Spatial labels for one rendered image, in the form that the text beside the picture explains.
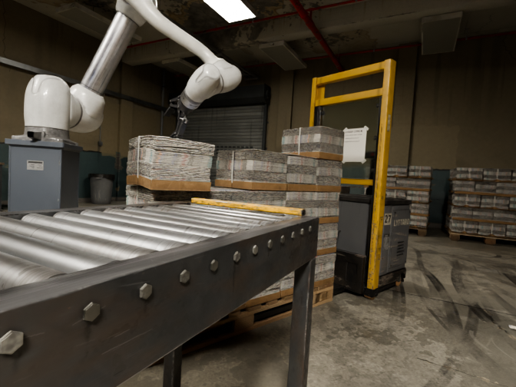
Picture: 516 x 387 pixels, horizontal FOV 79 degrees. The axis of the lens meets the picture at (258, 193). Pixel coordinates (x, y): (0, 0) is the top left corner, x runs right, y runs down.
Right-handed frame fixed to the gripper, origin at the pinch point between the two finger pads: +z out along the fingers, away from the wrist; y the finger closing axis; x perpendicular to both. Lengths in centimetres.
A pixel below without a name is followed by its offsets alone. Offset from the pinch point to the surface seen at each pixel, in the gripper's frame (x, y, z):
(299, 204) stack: 89, 38, 11
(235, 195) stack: 35.6, 33.0, 7.5
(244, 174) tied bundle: 47, 19, 9
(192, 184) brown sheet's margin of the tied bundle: 4.1, 32.1, -3.0
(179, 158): -2.7, 21.8, -7.7
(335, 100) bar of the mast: 161, -53, -3
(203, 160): 9.5, 21.8, -8.3
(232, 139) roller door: 495, -365, 525
